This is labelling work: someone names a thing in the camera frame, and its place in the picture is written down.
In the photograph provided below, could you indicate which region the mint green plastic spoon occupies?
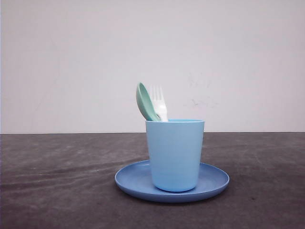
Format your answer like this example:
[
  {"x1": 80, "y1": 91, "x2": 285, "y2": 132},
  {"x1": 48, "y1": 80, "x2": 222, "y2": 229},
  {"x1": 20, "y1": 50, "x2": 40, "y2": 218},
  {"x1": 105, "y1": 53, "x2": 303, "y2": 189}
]
[{"x1": 136, "y1": 83, "x2": 161, "y2": 122}]

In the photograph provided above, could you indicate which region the white plastic fork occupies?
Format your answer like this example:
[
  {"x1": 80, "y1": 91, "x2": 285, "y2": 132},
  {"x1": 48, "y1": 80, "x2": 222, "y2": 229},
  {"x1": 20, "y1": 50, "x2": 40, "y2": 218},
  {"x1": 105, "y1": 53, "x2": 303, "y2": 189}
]
[{"x1": 150, "y1": 86, "x2": 168, "y2": 122}]

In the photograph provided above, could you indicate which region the light blue plastic cup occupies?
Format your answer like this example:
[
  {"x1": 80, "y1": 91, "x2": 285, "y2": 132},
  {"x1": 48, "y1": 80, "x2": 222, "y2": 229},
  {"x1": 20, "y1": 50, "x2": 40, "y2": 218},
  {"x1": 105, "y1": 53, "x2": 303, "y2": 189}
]
[{"x1": 145, "y1": 119, "x2": 205, "y2": 192}]

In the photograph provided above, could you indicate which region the blue plastic plate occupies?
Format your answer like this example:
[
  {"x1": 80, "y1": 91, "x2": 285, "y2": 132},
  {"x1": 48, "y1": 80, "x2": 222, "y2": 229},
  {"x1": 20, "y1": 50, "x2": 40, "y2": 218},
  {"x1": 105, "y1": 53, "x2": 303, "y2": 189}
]
[{"x1": 114, "y1": 160, "x2": 230, "y2": 203}]

